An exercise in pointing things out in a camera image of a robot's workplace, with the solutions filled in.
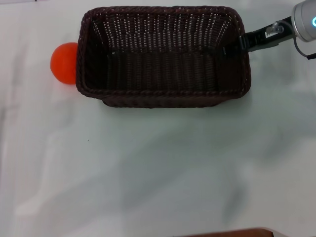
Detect orange ball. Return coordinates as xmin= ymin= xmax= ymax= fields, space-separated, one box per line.
xmin=50 ymin=42 xmax=79 ymax=85

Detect dark brown woven basket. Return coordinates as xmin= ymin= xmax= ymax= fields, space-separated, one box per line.
xmin=75 ymin=5 xmax=252 ymax=109

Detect brown wooden edge piece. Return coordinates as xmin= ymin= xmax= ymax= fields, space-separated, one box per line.
xmin=184 ymin=227 xmax=275 ymax=237

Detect white tablecloth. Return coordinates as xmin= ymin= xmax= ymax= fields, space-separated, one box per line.
xmin=0 ymin=0 xmax=316 ymax=237

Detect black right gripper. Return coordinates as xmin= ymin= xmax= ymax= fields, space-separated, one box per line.
xmin=223 ymin=16 xmax=295 ymax=56

